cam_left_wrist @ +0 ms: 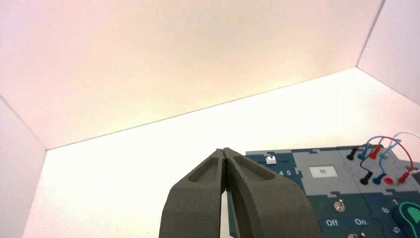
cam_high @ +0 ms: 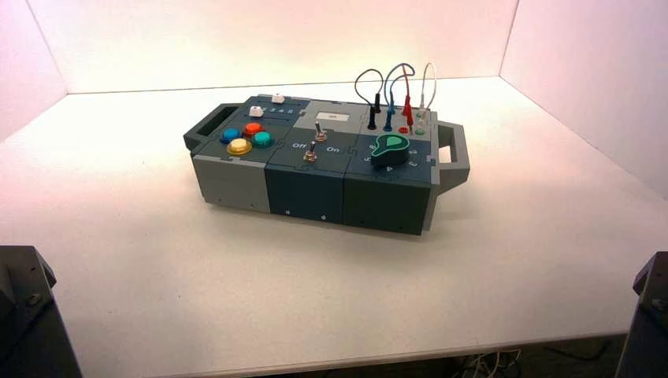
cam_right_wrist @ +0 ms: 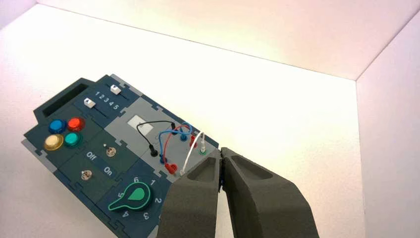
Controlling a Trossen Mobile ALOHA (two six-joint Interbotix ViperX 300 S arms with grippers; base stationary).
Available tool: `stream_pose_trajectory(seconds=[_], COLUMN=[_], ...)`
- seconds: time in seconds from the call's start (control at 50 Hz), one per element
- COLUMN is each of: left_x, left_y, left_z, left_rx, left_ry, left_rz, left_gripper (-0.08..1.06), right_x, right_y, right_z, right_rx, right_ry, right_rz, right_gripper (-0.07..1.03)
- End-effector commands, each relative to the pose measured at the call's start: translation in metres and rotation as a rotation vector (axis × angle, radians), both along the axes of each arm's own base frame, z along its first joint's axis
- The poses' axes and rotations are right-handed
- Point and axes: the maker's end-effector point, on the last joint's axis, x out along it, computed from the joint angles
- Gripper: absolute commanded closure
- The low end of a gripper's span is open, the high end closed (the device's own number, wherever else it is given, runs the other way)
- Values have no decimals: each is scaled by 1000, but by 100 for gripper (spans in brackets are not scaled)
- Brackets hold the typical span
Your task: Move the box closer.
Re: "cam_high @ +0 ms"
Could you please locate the white paper label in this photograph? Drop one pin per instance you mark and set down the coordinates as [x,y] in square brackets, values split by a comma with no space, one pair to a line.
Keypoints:
[332,116]

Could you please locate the yellow push button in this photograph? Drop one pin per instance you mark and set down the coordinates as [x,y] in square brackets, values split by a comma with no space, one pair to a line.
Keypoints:
[239,146]

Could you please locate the metal toggle switch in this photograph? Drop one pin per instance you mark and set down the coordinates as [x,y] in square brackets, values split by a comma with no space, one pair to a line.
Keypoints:
[320,135]
[311,155]

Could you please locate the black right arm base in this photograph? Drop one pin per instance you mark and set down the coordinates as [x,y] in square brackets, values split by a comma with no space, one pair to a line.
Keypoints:
[647,334]

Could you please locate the white slider knob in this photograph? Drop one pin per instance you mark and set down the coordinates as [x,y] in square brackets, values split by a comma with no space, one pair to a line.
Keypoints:
[256,110]
[278,98]

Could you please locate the dark green rotary knob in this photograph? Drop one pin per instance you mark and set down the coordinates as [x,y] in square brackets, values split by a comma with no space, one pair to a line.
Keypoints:
[390,154]

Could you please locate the red push button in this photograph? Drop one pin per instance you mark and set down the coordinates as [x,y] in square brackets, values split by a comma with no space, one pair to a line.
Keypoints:
[253,129]

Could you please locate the grey and teal control box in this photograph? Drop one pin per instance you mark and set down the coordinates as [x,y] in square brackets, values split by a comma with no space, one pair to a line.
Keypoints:
[302,193]

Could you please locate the green push button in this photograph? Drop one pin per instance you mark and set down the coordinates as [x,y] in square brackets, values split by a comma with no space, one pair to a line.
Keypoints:
[263,139]

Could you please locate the blue push button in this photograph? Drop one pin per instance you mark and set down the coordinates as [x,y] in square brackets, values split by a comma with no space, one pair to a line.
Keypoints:
[229,135]

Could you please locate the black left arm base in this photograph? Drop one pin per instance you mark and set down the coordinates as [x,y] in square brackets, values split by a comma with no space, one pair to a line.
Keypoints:
[26,323]

